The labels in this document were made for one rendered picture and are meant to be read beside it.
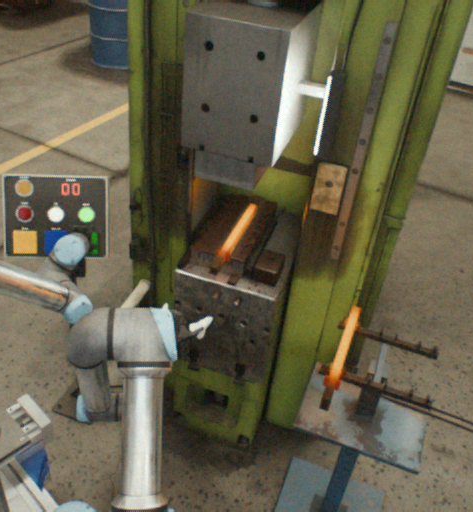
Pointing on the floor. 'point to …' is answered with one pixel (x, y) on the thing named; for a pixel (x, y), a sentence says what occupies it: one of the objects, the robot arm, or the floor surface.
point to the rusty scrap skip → (14, 5)
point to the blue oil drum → (109, 33)
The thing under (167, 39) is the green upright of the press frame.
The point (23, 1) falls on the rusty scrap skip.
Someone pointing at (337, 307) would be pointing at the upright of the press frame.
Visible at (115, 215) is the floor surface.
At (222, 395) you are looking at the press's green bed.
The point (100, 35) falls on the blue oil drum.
